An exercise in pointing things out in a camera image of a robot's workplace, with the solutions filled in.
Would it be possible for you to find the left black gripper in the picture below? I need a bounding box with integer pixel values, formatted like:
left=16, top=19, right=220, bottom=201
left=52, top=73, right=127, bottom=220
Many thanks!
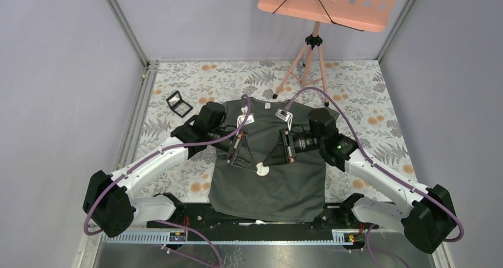
left=208, top=127, right=258, bottom=172

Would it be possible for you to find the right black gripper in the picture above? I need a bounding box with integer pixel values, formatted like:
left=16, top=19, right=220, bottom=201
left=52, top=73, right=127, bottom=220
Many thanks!
left=263, top=127, right=324, bottom=167

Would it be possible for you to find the orange round brooch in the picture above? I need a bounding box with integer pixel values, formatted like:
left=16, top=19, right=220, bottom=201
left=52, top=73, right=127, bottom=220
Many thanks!
left=256, top=162, right=269, bottom=177

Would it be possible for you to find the dark green t-shirt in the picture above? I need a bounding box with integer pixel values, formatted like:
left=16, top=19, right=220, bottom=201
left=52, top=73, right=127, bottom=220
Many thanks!
left=209, top=98, right=326, bottom=222

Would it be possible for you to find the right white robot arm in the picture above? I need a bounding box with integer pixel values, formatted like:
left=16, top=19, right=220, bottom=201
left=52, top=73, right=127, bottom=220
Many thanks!
left=263, top=108, right=456, bottom=254

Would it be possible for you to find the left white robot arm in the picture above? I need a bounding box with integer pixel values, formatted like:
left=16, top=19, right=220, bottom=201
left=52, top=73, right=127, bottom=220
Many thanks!
left=83, top=94, right=252, bottom=237

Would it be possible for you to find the black brooch display box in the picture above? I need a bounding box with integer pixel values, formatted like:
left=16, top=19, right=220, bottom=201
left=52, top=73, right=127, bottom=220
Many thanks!
left=165, top=90, right=193, bottom=118

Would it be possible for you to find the floral table mat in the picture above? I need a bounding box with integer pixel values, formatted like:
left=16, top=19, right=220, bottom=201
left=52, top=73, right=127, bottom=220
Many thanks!
left=136, top=60, right=416, bottom=203

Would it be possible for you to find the pink music stand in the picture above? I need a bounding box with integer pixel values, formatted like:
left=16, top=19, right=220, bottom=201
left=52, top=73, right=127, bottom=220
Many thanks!
left=257, top=0, right=397, bottom=99

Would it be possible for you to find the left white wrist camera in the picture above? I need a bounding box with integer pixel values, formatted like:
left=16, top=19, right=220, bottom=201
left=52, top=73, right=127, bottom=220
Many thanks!
left=237, top=106, right=254, bottom=127

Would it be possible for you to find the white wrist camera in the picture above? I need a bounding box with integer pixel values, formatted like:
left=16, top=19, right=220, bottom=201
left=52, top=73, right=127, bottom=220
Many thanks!
left=275, top=109, right=293, bottom=123
left=237, top=106, right=254, bottom=127

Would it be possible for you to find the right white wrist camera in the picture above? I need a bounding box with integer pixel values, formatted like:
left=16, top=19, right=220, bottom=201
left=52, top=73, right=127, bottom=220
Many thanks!
left=275, top=109, right=293, bottom=123

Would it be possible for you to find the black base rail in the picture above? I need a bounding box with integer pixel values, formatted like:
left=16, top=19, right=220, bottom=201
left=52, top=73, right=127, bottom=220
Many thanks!
left=168, top=203, right=370, bottom=239

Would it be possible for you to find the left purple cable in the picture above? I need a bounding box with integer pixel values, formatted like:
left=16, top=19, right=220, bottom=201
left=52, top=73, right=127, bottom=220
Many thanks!
left=83, top=94, right=252, bottom=268

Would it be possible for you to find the purple cable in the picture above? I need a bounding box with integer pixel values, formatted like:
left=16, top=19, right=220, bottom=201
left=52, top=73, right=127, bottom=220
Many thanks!
left=83, top=94, right=252, bottom=268
left=284, top=87, right=464, bottom=244

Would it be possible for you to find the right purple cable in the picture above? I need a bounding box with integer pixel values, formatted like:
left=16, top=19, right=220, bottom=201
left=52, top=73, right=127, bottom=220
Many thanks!
left=284, top=87, right=464, bottom=244

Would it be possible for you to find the slotted cable duct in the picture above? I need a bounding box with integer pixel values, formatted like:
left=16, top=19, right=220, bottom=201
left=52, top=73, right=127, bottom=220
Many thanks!
left=101, top=226, right=355, bottom=245

